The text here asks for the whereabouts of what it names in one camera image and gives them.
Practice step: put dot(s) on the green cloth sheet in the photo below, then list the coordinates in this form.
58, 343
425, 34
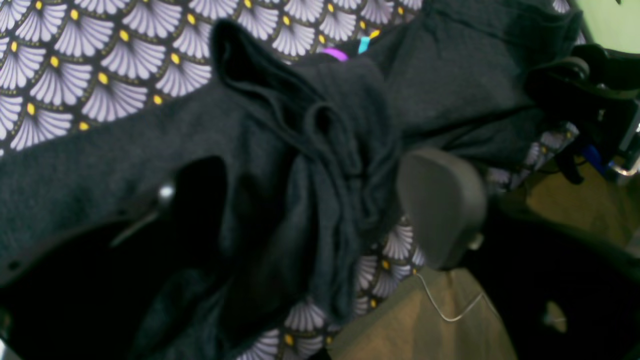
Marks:
613, 24

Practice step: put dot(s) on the fan-patterned purple tablecloth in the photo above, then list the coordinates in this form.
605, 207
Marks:
67, 65

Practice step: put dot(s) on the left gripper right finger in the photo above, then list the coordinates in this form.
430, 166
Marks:
445, 200

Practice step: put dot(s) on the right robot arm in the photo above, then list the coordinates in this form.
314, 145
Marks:
596, 89

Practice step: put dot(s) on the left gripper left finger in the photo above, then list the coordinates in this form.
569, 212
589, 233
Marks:
84, 294

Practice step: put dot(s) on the dark grey T-shirt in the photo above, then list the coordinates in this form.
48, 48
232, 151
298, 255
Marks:
312, 232

